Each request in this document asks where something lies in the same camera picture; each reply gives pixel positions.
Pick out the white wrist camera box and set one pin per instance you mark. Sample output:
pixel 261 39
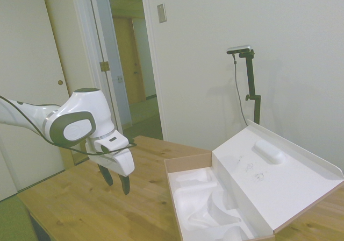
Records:
pixel 111 142

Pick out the white closet door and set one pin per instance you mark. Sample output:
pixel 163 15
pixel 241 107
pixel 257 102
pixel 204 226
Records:
pixel 27 77

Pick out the grey exterior camera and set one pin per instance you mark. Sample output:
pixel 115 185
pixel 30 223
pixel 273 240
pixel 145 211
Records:
pixel 239 49

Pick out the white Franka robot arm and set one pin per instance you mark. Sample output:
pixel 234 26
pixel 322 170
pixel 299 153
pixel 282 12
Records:
pixel 78 125

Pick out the brass door hinge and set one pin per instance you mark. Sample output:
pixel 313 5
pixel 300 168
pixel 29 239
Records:
pixel 104 66

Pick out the white moulded foam insert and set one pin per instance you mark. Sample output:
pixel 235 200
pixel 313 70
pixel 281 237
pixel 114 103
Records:
pixel 204 200

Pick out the metal wall switch plate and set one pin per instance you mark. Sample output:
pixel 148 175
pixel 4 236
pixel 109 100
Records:
pixel 161 13

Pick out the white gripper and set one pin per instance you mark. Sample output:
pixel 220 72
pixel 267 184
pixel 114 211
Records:
pixel 118 161

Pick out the black camera stand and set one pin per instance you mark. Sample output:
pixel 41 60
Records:
pixel 252 87

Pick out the open white cardboard box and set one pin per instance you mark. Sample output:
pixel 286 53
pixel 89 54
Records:
pixel 268 176

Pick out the wooden hallway door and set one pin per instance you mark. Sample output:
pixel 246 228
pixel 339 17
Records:
pixel 129 60

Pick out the white open door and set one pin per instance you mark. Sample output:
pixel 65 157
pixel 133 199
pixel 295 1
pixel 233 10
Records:
pixel 107 63

